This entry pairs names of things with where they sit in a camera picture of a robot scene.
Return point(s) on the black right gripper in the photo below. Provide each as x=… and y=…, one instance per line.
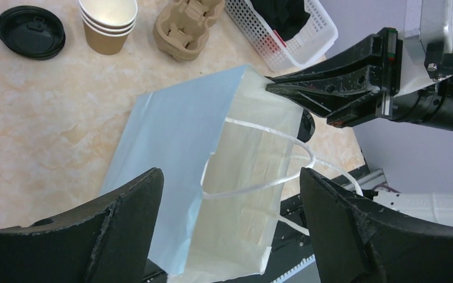
x=349, y=88

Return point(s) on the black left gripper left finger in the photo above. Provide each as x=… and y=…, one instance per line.
x=104, y=240

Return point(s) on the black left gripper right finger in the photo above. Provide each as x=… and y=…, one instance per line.
x=358, y=240

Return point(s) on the light blue paper bag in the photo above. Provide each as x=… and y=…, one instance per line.
x=224, y=145

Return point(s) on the stack of paper cups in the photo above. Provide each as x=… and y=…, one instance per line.
x=108, y=23

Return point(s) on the stack of black lids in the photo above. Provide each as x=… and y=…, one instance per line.
x=32, y=32

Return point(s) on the black coffee cup lid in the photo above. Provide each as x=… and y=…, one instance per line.
x=307, y=127

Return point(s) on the black cloth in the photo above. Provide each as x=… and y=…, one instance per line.
x=286, y=17

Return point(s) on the remaining stacked cardboard carriers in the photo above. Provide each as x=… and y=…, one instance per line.
x=182, y=28

